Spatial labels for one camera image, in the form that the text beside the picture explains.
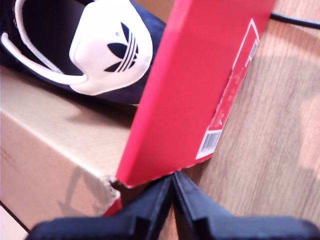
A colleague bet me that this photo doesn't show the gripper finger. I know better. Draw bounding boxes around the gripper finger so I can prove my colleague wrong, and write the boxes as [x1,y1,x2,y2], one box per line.
[26,174,174,240]
[172,171,320,240]

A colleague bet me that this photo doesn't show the black table cable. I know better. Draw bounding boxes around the black table cable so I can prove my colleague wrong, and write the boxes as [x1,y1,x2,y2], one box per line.
[269,12,320,31]

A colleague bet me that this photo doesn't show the red Nike shoebox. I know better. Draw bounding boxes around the red Nike shoebox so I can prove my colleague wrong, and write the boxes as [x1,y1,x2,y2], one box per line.
[116,0,277,188]

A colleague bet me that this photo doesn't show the red shoebox lid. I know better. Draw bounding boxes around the red shoebox lid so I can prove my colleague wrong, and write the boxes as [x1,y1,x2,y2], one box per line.
[0,67,137,231]

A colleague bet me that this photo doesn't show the blue suede Gazelle shoe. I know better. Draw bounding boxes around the blue suede Gazelle shoe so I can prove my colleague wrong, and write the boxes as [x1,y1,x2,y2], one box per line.
[0,0,167,106]

